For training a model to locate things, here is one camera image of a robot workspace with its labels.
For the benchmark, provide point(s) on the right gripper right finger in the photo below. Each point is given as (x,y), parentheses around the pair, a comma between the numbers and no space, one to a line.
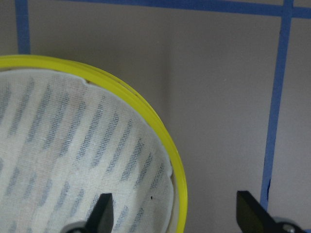
(251,217)

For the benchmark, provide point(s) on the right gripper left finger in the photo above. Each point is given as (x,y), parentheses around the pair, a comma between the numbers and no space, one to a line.
(100,220)

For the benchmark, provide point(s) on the yellow bamboo steamer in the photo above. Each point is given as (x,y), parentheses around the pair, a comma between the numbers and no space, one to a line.
(70,132)

